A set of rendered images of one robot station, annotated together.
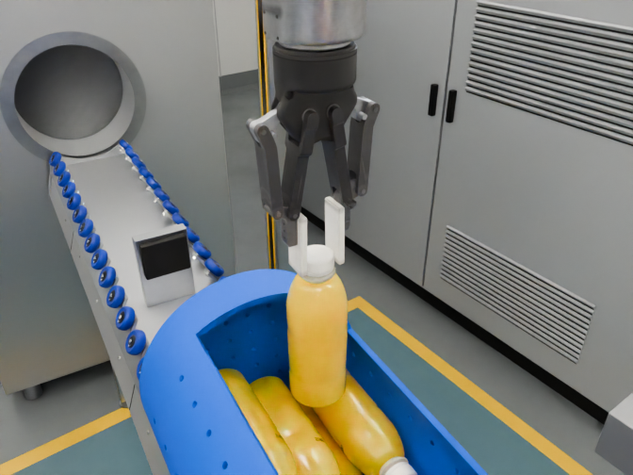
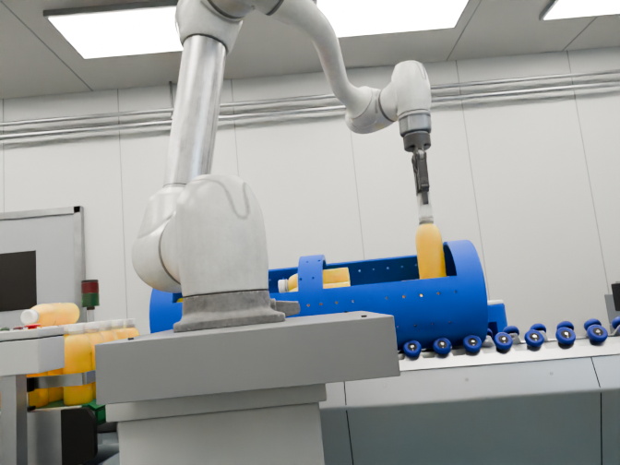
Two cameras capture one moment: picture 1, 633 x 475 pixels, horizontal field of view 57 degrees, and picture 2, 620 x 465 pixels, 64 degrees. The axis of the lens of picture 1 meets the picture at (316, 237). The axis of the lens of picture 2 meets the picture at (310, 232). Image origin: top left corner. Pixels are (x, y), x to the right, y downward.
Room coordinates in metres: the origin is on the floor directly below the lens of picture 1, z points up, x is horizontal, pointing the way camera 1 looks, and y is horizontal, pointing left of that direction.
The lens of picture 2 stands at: (1.04, -1.28, 1.11)
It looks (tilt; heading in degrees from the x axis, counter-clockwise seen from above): 8 degrees up; 125
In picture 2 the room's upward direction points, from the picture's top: 5 degrees counter-clockwise
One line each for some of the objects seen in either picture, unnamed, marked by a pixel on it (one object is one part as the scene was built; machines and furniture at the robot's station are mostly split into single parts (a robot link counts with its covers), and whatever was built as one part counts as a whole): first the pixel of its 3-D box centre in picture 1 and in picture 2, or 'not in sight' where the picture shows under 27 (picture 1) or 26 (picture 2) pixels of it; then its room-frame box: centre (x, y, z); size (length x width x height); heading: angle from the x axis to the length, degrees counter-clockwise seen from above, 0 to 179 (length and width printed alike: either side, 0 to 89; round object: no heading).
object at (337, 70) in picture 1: (315, 91); (418, 151); (0.53, 0.00, 1.49); 0.08 x 0.07 x 0.09; 119
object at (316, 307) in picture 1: (316, 331); (430, 254); (0.52, 0.00, 1.20); 0.07 x 0.07 x 0.19
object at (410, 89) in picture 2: not in sight; (407, 90); (0.51, 0.01, 1.67); 0.13 x 0.11 x 0.16; 164
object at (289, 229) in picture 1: (281, 223); not in sight; (0.50, 0.04, 1.36); 0.03 x 0.01 x 0.05; 119
